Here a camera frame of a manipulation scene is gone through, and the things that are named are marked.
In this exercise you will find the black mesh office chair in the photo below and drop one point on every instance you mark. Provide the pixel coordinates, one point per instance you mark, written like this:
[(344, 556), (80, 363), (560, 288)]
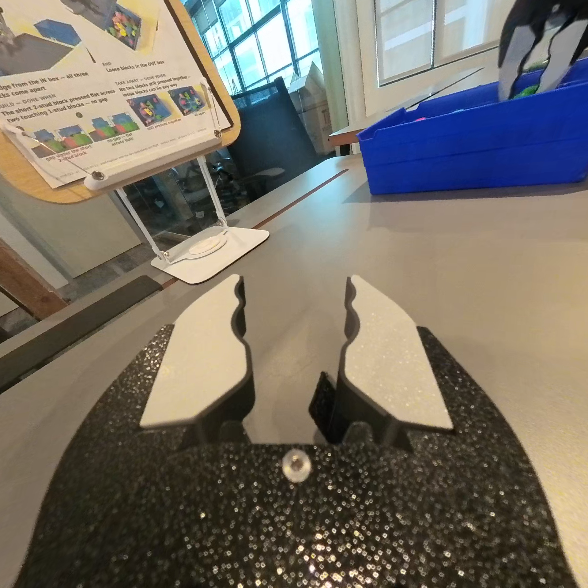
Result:
[(266, 133)]

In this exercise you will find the blue plastic bin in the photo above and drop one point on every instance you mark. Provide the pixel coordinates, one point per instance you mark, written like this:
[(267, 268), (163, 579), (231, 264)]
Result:
[(459, 151)]

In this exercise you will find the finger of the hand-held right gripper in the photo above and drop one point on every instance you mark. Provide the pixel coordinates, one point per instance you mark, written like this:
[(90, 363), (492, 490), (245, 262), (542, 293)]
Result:
[(562, 50), (514, 59)]

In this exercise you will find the instruction sheet on stand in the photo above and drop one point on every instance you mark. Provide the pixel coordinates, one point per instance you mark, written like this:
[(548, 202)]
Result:
[(216, 257)]

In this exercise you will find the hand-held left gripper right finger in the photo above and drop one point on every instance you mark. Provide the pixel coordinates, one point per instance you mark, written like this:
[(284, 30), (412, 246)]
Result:
[(390, 367)]

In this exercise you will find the printed instruction sheet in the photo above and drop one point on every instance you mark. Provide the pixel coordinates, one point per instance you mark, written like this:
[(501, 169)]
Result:
[(115, 82)]

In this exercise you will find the cardboard box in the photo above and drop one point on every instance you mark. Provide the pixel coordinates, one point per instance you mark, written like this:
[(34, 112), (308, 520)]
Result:
[(317, 115)]

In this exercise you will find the wooden beam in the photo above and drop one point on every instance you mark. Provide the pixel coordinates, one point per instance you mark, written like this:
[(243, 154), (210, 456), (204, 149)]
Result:
[(27, 285)]

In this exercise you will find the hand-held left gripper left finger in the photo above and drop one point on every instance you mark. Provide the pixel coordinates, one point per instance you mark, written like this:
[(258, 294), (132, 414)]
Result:
[(197, 367)]

